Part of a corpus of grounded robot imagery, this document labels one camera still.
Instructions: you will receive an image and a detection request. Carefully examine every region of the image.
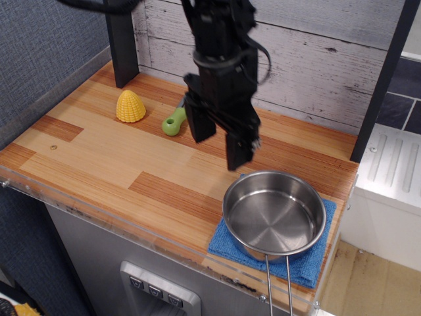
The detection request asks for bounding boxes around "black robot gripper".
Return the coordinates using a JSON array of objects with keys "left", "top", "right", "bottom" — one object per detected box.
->
[{"left": 184, "top": 49, "right": 260, "bottom": 171}]

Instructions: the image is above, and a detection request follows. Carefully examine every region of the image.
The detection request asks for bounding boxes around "silver metal pot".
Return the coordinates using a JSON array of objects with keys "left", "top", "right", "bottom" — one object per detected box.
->
[{"left": 222, "top": 169, "right": 327, "bottom": 316}]

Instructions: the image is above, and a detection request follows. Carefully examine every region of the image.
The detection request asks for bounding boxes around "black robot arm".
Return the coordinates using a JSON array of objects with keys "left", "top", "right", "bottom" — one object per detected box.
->
[{"left": 182, "top": 1, "right": 260, "bottom": 171}]

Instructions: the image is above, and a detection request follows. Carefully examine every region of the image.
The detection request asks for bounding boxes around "yellow toy corn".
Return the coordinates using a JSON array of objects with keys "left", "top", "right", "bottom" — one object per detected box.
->
[{"left": 116, "top": 90, "right": 146, "bottom": 123}]

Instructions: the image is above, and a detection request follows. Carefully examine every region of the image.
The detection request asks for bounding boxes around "blue folded cloth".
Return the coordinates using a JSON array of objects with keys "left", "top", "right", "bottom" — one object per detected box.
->
[{"left": 208, "top": 198, "right": 337, "bottom": 288}]

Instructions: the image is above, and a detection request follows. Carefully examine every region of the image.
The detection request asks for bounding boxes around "grey toy fridge cabinet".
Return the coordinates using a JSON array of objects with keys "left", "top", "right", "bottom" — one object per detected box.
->
[{"left": 44, "top": 200, "right": 313, "bottom": 316}]

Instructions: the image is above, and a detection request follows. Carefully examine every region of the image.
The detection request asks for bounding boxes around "silver dispenser button panel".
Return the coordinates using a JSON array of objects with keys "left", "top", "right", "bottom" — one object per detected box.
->
[{"left": 120, "top": 261, "right": 202, "bottom": 315}]

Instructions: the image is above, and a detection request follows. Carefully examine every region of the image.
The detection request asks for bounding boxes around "white toy sink unit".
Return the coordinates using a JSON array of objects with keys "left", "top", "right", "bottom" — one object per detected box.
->
[{"left": 341, "top": 124, "right": 420, "bottom": 271}]

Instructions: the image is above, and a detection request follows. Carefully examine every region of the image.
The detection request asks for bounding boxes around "yellow object bottom left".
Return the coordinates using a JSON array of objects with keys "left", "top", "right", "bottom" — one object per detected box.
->
[{"left": 14, "top": 303, "right": 41, "bottom": 316}]

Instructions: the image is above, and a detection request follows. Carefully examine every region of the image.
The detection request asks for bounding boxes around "green handled grey spatula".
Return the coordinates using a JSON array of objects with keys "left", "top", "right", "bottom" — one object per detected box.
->
[{"left": 161, "top": 97, "right": 187, "bottom": 136}]

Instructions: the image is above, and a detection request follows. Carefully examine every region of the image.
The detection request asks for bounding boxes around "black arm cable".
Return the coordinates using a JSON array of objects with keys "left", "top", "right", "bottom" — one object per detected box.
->
[{"left": 55, "top": 0, "right": 272, "bottom": 85}]

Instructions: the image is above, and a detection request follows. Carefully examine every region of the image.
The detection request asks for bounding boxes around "black right post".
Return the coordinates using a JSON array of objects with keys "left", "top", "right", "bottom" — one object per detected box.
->
[{"left": 350, "top": 0, "right": 420, "bottom": 163}]

